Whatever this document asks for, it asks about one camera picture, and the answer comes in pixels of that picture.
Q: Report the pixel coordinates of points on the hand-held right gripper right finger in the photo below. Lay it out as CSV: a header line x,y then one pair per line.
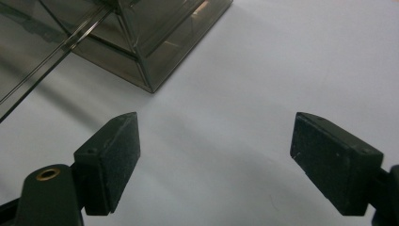
x,y
335,169

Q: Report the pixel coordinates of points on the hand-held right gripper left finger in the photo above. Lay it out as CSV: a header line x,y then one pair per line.
x,y
106,166

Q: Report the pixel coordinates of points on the smoky transparent plastic box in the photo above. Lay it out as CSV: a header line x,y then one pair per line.
x,y
150,44

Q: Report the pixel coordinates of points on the smoky transparent plastic door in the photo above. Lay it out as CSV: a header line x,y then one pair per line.
x,y
34,50

